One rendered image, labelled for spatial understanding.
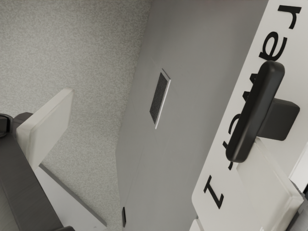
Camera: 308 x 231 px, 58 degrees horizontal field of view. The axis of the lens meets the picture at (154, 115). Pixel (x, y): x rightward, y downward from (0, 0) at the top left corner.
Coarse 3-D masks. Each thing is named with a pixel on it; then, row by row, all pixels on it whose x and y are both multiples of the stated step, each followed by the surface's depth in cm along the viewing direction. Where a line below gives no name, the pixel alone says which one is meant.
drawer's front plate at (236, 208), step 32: (288, 0) 22; (256, 32) 26; (288, 32) 21; (256, 64) 25; (288, 64) 21; (288, 96) 20; (224, 128) 28; (224, 160) 27; (288, 160) 19; (224, 192) 26; (224, 224) 25; (256, 224) 21
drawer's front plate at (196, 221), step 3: (195, 219) 34; (198, 219) 34; (192, 222) 34; (195, 222) 34; (198, 222) 33; (192, 225) 34; (195, 225) 33; (198, 225) 33; (201, 225) 33; (192, 228) 34; (195, 228) 33; (198, 228) 33; (201, 228) 32
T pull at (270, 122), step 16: (272, 64) 17; (256, 80) 18; (272, 80) 17; (256, 96) 18; (272, 96) 18; (256, 112) 18; (272, 112) 18; (288, 112) 19; (240, 128) 19; (256, 128) 19; (272, 128) 19; (288, 128) 19; (240, 144) 19; (240, 160) 20
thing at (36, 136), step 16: (64, 96) 17; (48, 112) 15; (64, 112) 18; (16, 128) 13; (32, 128) 13; (48, 128) 15; (64, 128) 19; (32, 144) 13; (48, 144) 16; (32, 160) 14
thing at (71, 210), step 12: (48, 180) 119; (48, 192) 122; (60, 192) 123; (72, 192) 128; (60, 204) 125; (72, 204) 127; (84, 204) 131; (60, 216) 128; (72, 216) 129; (84, 216) 131; (96, 216) 134; (84, 228) 134; (96, 228) 135
